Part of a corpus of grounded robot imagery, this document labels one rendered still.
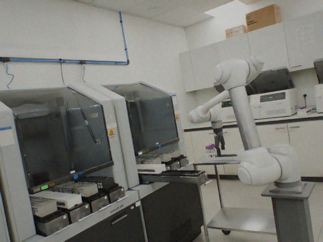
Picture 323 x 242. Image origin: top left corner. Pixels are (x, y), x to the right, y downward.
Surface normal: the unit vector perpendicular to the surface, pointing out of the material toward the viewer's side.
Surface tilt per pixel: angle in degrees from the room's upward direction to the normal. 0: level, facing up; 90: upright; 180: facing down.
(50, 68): 90
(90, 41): 90
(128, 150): 90
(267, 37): 90
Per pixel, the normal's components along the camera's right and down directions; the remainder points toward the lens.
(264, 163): 0.28, -0.25
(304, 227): 0.13, 0.03
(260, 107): -0.59, 0.14
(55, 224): 0.78, -0.10
